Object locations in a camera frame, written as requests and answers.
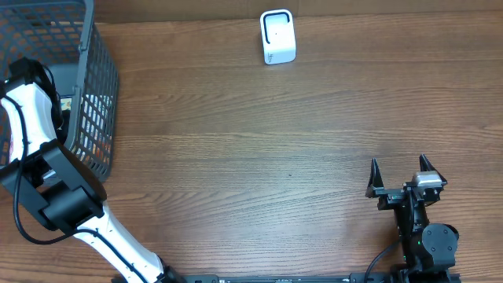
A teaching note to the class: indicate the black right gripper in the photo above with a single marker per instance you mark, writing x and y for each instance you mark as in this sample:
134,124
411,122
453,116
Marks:
389,197

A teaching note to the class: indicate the yellow orange snack bag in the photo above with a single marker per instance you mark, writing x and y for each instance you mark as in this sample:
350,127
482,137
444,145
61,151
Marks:
66,103

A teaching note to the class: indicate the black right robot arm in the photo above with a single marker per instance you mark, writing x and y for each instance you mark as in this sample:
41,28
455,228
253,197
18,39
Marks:
428,248

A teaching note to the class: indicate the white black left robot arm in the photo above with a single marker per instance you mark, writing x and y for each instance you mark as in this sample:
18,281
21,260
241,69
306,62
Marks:
55,195

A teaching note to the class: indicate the white barcode scanner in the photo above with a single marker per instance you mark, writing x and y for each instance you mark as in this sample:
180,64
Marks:
278,36

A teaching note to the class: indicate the grey plastic mesh basket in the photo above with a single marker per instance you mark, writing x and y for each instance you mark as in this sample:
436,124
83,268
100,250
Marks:
63,36

